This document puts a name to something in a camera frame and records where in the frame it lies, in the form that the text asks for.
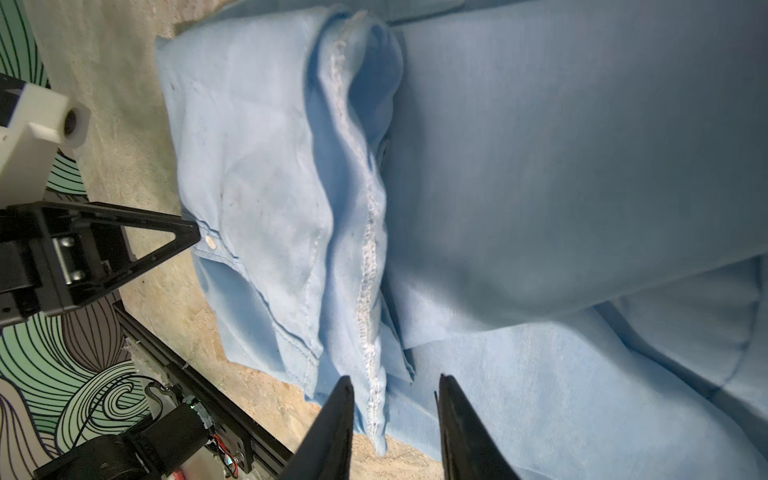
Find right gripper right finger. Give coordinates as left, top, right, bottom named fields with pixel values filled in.
left=435, top=375, right=520, bottom=480

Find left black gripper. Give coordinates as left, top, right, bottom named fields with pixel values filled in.
left=1, top=202, right=200, bottom=327

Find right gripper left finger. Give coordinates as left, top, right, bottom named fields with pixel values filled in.
left=279, top=376, right=355, bottom=480

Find light blue long sleeve shirt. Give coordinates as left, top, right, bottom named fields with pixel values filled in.
left=156, top=1, right=767, bottom=479

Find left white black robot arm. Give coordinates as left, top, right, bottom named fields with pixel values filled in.
left=1, top=201, right=209, bottom=479

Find black front mounting rail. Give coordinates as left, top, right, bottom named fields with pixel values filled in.
left=113, top=300, right=292, bottom=478

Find red black wire bundle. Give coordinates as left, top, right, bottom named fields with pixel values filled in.
left=173, top=431, right=241, bottom=480

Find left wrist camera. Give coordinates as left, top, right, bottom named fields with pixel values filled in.
left=1, top=74, right=91, bottom=208

